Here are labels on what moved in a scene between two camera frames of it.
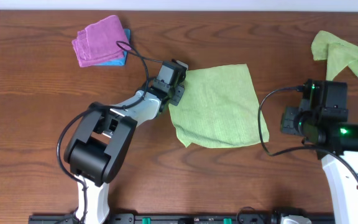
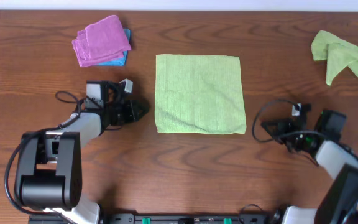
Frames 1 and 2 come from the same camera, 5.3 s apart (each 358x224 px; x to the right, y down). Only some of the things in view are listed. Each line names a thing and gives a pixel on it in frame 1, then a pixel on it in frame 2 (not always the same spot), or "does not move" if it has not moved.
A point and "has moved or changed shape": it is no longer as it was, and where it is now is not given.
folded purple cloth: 102,41 does not move
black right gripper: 288,121 to 288,129
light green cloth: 219,107 has moved or changed shape
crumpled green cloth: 339,54 does not move
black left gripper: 176,94 to 129,111
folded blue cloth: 120,62 does not move
